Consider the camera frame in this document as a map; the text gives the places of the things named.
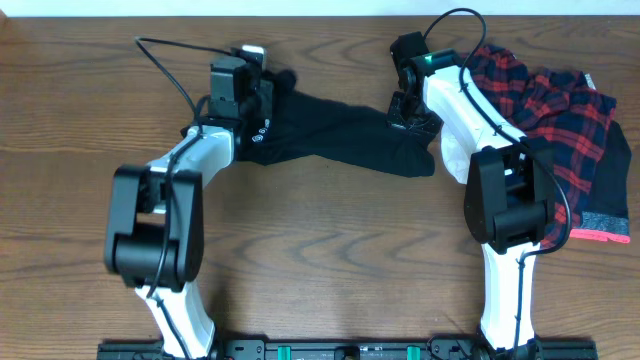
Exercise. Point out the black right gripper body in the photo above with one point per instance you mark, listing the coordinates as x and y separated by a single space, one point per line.
410 115

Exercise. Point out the black polo shirt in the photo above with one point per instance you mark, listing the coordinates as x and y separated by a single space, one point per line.
303 125

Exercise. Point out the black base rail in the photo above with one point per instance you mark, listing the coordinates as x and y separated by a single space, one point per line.
437 348

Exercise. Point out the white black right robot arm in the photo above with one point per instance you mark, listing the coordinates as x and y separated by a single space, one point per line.
509 200

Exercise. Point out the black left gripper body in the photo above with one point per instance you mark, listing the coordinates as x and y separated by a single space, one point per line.
267 98

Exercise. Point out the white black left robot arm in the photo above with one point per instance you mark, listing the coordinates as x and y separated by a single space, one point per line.
155 231

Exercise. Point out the dark garment with pink hem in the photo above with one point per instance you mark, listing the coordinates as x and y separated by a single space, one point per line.
605 218

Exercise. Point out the red navy plaid shirt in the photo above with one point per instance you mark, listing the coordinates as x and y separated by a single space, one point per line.
559 106

